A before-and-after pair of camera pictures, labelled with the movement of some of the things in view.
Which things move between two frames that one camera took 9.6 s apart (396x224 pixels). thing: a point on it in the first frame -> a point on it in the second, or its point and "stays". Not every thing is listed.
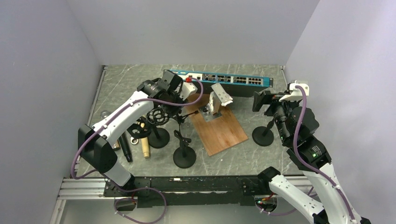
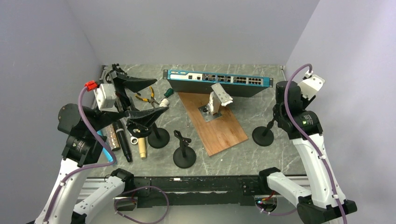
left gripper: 172,111 -> 144,117
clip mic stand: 263,136 stays
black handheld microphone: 124,144 stays
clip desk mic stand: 184,157 stays
